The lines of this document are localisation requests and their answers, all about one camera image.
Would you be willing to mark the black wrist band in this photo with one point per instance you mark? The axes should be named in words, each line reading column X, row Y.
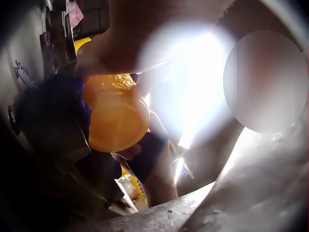
column 149, row 157

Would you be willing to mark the pink paper sheet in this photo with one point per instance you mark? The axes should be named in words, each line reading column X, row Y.
column 76, row 14

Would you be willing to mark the dark blue mesh scrubber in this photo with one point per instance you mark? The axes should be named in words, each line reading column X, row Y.
column 67, row 96

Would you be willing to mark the person's left fingers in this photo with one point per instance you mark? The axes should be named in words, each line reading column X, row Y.
column 90, row 64

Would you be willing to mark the dark plastic crate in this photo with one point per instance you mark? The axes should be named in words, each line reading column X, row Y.
column 94, row 17

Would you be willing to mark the white blue-patterned container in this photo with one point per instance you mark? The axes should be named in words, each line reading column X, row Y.
column 21, row 72

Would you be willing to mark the person's left hand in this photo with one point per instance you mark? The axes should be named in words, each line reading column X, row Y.
column 135, row 36

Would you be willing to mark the person's right hand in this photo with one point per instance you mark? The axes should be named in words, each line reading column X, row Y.
column 158, row 125

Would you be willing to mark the wet metal basin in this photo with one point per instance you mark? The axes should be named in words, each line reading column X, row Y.
column 241, row 193

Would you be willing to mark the yellow plastic container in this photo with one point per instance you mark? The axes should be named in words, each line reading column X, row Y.
column 82, row 46

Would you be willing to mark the orange plastic cup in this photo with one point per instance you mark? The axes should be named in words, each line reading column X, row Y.
column 115, row 116

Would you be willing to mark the person's right fingers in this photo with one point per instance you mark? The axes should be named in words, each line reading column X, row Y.
column 128, row 152

